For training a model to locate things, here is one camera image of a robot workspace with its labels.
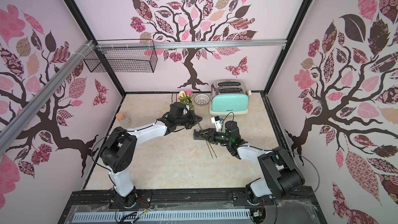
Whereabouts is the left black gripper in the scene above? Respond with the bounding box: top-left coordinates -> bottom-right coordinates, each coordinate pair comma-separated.
176,110 -> 203,130

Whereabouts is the peach artificial rose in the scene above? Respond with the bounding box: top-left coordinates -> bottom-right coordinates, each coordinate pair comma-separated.
176,91 -> 218,158

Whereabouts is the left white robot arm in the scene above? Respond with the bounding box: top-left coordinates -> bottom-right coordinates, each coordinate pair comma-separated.
99,102 -> 203,208

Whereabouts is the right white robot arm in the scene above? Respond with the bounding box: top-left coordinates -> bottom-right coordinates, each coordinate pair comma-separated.
193,121 -> 305,204

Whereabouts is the patterned white bowl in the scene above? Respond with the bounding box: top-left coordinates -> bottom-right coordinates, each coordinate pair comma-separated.
194,94 -> 210,106

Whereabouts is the mint green toaster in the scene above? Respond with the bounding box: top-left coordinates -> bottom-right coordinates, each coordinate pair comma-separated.
209,80 -> 251,116

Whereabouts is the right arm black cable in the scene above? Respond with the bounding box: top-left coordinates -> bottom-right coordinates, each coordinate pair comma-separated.
273,149 -> 321,198

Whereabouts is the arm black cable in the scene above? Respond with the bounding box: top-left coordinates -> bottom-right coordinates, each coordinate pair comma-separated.
91,130 -> 131,173
273,149 -> 321,198

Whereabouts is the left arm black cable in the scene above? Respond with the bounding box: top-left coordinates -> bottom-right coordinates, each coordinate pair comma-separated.
91,130 -> 131,173

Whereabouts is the rear aluminium frame rail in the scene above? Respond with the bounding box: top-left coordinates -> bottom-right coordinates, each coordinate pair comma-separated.
96,39 -> 287,49

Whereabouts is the aluminium frame rail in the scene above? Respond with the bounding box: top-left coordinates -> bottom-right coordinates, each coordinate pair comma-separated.
96,39 -> 287,49
1,40 -> 95,154

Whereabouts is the white slotted cable duct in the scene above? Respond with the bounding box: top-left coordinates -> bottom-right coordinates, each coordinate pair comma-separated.
67,209 -> 252,224

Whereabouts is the black wire basket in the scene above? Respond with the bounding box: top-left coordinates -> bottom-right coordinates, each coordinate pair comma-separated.
84,39 -> 158,73

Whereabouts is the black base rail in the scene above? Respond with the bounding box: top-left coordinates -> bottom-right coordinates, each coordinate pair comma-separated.
58,186 -> 326,224

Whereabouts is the left aluminium frame rail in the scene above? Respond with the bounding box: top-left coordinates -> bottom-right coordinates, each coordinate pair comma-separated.
1,40 -> 95,154

